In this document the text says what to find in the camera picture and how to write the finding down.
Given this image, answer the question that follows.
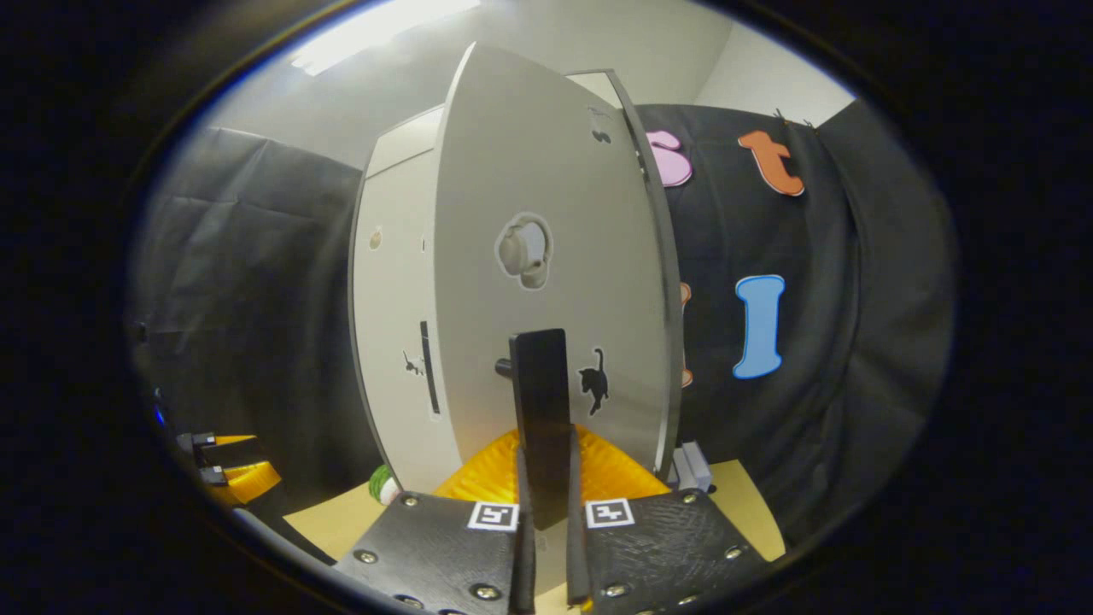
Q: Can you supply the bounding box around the black backdrop cloth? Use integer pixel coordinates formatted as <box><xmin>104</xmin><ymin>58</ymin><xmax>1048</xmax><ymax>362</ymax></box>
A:
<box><xmin>128</xmin><ymin>102</ymin><xmax>956</xmax><ymax>548</ymax></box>

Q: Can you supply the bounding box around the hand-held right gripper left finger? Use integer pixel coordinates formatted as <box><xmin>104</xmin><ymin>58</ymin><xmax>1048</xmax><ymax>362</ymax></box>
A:
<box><xmin>333</xmin><ymin>427</ymin><xmax>537</xmax><ymax>615</ymax></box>

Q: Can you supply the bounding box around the black door handle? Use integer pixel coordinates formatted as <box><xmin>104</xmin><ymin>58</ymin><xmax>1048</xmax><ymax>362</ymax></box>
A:
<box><xmin>419</xmin><ymin>320</ymin><xmax>441</xmax><ymax>417</ymax></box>
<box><xmin>495</xmin><ymin>329</ymin><xmax>571</xmax><ymax>530</ymax></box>

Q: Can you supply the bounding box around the green striped ball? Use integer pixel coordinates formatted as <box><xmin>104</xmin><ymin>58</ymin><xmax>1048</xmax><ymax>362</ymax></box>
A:
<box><xmin>369</xmin><ymin>464</ymin><xmax>402</xmax><ymax>507</ymax></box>

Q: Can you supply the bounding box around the white cabinet door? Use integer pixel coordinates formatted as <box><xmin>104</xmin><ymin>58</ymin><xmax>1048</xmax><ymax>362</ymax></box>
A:
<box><xmin>433</xmin><ymin>41</ymin><xmax>675</xmax><ymax>479</ymax></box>
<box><xmin>350</xmin><ymin>154</ymin><xmax>462</xmax><ymax>495</ymax></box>

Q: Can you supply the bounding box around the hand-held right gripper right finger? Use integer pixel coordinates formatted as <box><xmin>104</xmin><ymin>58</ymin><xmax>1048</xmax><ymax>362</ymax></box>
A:
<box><xmin>565</xmin><ymin>425</ymin><xmax>769</xmax><ymax>612</ymax></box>

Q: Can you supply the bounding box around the white double-door shoe cabinet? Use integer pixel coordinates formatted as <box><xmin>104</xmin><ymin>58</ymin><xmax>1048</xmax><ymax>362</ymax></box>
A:
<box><xmin>348</xmin><ymin>68</ymin><xmax>684</xmax><ymax>496</ymax></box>

